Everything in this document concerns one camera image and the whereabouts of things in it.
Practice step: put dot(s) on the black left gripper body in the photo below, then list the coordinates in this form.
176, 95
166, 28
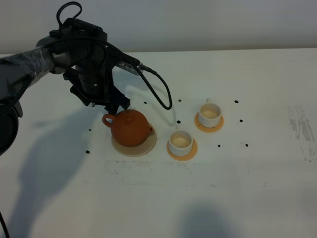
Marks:
94, 82

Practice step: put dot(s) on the far white teacup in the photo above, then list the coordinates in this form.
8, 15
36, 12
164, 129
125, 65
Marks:
209, 114

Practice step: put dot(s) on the near orange cup coaster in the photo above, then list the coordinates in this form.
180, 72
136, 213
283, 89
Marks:
182, 154

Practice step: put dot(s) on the white teacup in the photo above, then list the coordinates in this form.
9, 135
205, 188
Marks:
209, 114
180, 138

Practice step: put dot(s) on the brown clay teapot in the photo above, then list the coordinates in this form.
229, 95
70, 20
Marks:
129, 127

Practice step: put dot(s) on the beige round teapot coaster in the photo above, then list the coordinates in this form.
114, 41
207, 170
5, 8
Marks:
139, 150

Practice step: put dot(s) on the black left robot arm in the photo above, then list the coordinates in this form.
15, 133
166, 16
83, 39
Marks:
79, 52

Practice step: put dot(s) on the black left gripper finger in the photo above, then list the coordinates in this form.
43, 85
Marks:
123, 108
111, 109

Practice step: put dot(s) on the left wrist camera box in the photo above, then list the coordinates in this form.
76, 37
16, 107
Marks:
128, 67

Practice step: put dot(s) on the near white teacup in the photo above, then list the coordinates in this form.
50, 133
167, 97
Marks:
180, 138

